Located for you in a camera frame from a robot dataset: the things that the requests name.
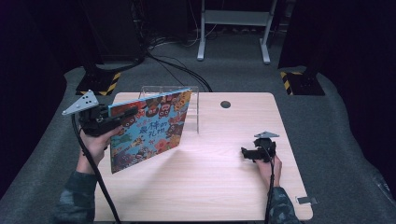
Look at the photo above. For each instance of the white metal stand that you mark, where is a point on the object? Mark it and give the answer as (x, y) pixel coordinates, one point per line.
(236, 18)

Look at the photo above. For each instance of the person's right hand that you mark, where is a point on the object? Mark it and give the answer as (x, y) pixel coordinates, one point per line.
(267, 171)

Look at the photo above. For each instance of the black yellow striped stand base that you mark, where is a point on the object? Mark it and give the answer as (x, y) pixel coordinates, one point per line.
(98, 82)
(306, 84)

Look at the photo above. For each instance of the colourful picture book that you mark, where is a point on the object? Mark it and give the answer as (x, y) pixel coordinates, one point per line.
(149, 130)

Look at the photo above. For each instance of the clear acrylic book rack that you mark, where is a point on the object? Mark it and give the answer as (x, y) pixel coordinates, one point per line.
(193, 109)

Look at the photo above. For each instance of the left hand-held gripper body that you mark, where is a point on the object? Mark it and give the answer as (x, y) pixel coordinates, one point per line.
(91, 123)

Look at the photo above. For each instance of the black cabinet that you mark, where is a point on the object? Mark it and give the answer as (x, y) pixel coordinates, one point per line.
(115, 28)

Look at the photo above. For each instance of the metal table edge bracket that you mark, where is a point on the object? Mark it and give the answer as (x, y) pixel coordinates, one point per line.
(306, 200)

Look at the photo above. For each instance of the person's left hand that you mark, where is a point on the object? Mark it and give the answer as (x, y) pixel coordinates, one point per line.
(93, 147)

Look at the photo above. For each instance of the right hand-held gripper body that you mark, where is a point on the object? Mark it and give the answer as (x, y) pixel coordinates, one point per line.
(266, 149)

